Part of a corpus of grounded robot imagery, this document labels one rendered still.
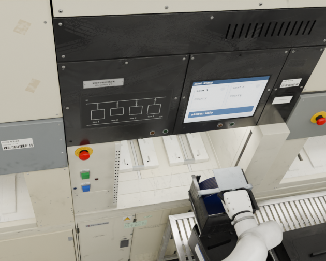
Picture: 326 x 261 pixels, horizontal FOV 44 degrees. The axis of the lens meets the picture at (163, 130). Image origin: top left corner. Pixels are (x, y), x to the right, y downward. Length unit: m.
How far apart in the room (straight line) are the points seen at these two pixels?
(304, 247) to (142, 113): 1.08
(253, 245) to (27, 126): 0.79
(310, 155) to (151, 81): 1.31
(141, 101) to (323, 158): 1.35
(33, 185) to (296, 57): 1.09
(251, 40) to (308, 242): 1.13
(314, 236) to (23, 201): 1.40
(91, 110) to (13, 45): 0.35
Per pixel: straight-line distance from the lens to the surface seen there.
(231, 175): 1.66
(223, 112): 1.53
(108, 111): 1.38
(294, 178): 2.28
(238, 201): 1.60
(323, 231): 2.19
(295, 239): 2.10
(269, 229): 1.45
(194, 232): 1.91
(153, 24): 1.17
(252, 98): 1.53
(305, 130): 1.84
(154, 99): 1.37
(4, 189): 2.08
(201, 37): 1.24
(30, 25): 1.13
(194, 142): 2.20
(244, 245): 1.17
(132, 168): 2.06
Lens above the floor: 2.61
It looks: 50 degrees down
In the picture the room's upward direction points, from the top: 11 degrees clockwise
